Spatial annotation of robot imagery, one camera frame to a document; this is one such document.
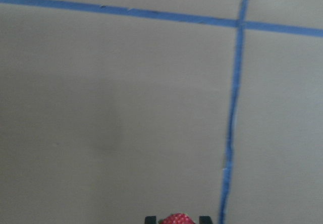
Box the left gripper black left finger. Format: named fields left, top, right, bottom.
left=144, top=216, right=156, bottom=224

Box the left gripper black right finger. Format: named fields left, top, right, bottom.
left=199, top=216, right=213, bottom=224

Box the red strawberry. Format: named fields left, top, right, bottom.
left=158, top=213, right=195, bottom=224

